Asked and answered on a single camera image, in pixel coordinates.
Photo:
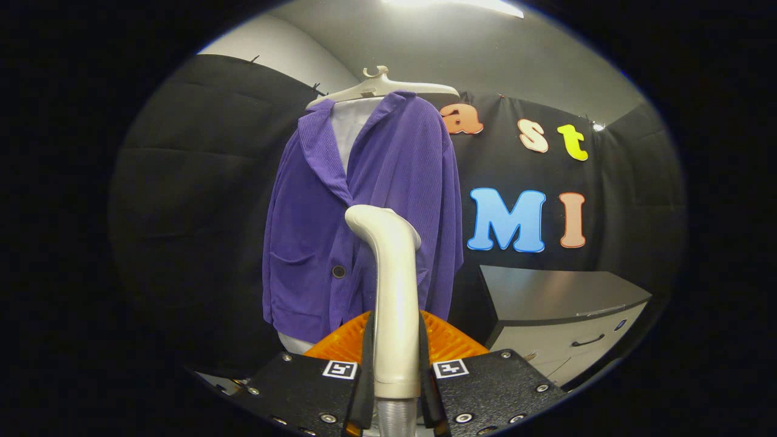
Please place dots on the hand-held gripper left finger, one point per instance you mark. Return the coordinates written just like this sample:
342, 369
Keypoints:
368, 376

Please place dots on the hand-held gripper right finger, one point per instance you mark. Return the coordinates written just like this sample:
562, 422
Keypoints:
425, 382

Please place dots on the white clothes hanger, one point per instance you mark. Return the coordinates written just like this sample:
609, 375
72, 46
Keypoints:
382, 90

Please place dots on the grey cabinet with dark top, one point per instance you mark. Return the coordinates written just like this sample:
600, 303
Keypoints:
546, 297

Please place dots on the ceiling light panel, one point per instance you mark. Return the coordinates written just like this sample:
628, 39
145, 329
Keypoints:
461, 5

